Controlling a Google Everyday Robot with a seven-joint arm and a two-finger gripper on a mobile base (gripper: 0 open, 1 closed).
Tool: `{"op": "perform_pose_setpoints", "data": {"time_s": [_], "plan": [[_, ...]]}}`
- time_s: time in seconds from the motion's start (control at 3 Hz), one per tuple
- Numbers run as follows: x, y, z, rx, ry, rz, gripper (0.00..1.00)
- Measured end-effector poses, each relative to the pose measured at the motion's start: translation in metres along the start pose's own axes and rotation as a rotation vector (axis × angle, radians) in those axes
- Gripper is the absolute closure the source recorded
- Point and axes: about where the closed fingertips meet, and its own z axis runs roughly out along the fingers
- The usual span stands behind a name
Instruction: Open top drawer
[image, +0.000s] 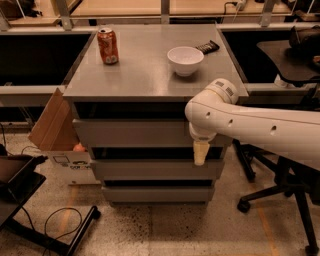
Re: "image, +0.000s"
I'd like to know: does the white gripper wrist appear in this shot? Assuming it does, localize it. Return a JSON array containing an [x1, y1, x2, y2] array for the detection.
[[189, 123, 217, 166]]

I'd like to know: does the grey top drawer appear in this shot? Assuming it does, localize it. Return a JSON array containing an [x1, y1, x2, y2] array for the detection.
[[72, 118, 234, 149]]

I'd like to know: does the grey drawer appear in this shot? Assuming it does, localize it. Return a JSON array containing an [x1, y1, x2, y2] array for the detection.
[[72, 118, 234, 149], [101, 186, 215, 203], [91, 159, 224, 180]]

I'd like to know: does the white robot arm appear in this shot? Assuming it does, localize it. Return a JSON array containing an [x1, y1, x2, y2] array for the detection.
[[185, 78, 320, 170]]

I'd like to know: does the grey drawer cabinet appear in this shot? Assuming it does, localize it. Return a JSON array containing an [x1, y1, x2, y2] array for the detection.
[[62, 23, 250, 205]]

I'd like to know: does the grey middle drawer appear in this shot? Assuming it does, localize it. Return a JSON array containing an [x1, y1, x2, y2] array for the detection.
[[91, 159, 224, 180]]

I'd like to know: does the grey bottom drawer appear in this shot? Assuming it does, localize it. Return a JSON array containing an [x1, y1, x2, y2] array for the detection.
[[101, 186, 215, 203]]

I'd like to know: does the white bowl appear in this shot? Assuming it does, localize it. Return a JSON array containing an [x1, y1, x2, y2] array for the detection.
[[167, 46, 204, 77]]

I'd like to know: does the black snack bar wrapper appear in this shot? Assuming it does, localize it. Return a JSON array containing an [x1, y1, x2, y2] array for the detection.
[[196, 40, 220, 55]]

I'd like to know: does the orange fruit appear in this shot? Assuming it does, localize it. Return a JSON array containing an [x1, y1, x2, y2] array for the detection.
[[73, 143, 86, 152]]

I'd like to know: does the white printed box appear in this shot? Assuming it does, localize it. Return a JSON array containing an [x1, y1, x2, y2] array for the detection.
[[47, 151, 99, 185]]

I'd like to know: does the black office chair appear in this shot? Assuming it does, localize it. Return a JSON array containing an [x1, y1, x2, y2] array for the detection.
[[231, 25, 320, 256]]

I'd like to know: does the orange soda can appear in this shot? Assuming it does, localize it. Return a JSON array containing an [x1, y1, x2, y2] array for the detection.
[[97, 27, 119, 65]]

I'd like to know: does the brown cardboard box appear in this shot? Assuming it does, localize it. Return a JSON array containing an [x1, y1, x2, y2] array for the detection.
[[28, 89, 79, 151]]

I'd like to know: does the black laptop stand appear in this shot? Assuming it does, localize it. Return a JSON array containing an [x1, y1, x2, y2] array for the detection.
[[0, 155, 101, 256]]

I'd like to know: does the black floor cable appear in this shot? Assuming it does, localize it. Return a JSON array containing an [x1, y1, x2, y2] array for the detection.
[[41, 207, 83, 256]]

